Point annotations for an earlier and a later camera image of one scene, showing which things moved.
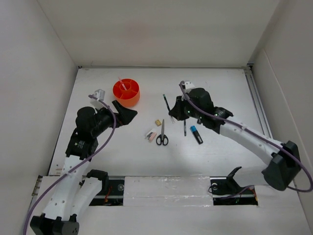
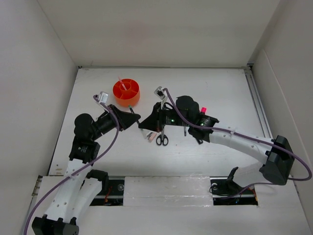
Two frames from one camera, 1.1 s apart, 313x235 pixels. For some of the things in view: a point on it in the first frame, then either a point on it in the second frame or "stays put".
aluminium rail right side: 260,105 stays put
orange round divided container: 126,92 stays put
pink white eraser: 150,135 stays put
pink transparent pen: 123,86 stays put
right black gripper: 176,111 → 155,121
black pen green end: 166,101 → 132,111
